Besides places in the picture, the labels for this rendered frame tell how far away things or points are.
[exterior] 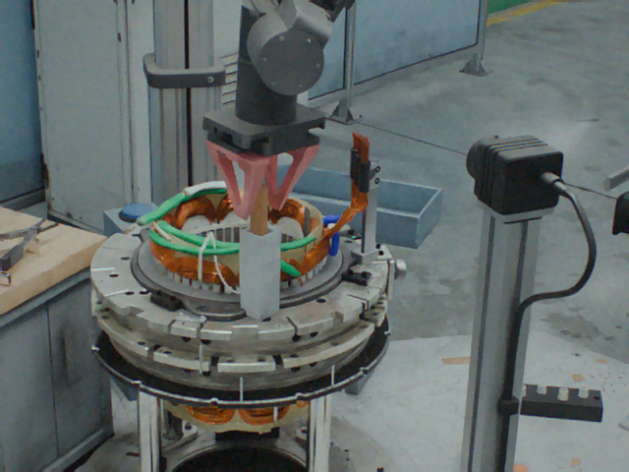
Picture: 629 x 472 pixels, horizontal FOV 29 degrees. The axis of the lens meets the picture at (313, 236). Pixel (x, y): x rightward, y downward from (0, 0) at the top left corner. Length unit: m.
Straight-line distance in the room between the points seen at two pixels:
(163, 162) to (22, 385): 0.46
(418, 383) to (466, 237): 2.42
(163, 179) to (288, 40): 0.77
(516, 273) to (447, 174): 3.83
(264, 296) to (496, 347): 0.40
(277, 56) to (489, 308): 0.31
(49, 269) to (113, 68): 2.21
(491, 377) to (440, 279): 2.96
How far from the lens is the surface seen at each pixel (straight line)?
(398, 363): 1.77
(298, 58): 1.02
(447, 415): 1.66
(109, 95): 3.62
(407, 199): 1.64
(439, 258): 3.96
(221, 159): 1.14
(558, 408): 1.68
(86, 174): 3.81
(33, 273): 1.38
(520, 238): 0.82
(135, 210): 1.59
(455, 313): 3.62
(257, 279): 1.18
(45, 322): 1.43
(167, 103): 1.72
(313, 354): 1.22
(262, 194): 1.16
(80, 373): 1.51
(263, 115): 1.11
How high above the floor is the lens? 1.66
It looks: 24 degrees down
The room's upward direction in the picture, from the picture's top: 2 degrees clockwise
